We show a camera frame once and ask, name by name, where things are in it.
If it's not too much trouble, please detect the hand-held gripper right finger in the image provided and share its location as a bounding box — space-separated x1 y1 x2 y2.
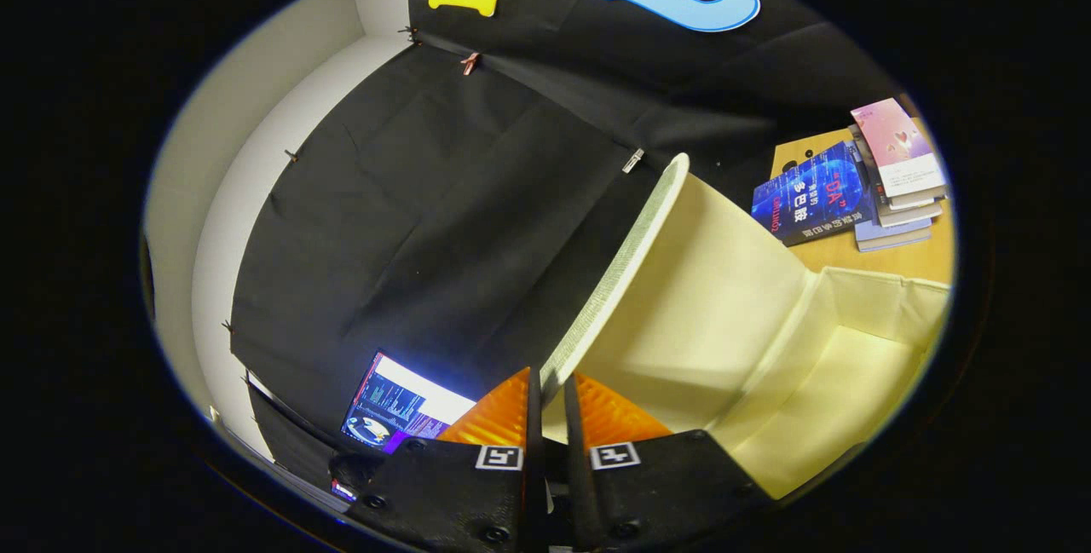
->
563 372 774 552

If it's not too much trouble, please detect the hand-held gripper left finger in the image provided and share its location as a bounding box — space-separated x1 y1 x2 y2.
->
345 367 548 552

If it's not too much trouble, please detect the cream fabric storage box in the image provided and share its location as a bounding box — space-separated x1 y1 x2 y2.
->
539 153 951 503

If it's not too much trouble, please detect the black backdrop cloth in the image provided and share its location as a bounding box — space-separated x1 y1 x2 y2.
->
230 0 904 486

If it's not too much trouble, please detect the dark blue book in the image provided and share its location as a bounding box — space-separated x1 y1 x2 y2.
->
752 141 877 247

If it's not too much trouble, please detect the pale blue cover book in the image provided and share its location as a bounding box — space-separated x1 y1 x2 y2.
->
855 216 932 253

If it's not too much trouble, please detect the grey cover book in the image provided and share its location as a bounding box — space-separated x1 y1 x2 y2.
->
874 202 944 228

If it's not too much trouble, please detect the white cover book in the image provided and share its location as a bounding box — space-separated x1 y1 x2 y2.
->
869 185 949 211

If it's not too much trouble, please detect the pink cover book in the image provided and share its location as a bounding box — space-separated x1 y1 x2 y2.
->
850 98 947 199

